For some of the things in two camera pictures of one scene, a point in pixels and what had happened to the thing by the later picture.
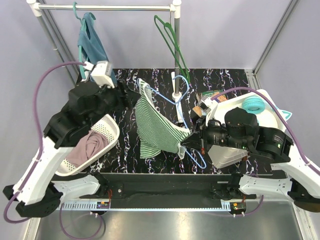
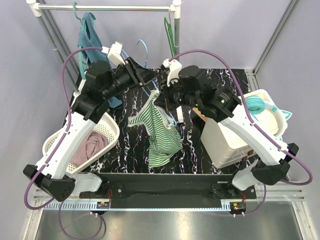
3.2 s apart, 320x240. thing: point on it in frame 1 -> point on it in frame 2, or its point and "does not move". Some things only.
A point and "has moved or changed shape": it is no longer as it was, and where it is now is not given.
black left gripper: [125, 98] -> [139, 75]
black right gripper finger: [193, 141] -> [160, 101]
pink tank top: [83, 148] does not move
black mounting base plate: [172, 186] does not move
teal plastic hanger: [83, 21] does not move
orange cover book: [198, 110] does not move
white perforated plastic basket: [107, 124] does not move
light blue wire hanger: [194, 160] -> [153, 82]
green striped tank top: [158, 133] has moved or changed shape
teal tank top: [88, 39] does not move
